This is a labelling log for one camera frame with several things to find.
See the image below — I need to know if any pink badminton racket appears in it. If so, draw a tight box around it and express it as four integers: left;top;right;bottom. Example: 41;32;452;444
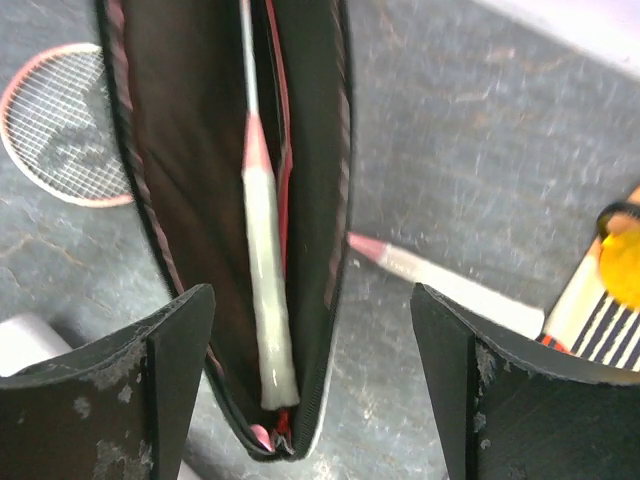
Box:
239;1;300;411
1;43;544;339

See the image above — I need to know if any yellow mug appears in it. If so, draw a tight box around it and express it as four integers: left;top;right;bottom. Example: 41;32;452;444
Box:
596;201;639;310

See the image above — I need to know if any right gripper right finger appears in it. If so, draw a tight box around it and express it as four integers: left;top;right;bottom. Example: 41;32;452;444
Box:
410;284;639;479

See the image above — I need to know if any pink racket bag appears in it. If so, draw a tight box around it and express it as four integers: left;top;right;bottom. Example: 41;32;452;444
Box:
94;1;354;462

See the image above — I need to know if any white shuttlecock tube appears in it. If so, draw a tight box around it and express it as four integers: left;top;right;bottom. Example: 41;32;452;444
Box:
0;314;72;377

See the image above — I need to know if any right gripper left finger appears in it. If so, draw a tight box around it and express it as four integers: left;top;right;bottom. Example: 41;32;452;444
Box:
1;285;215;479

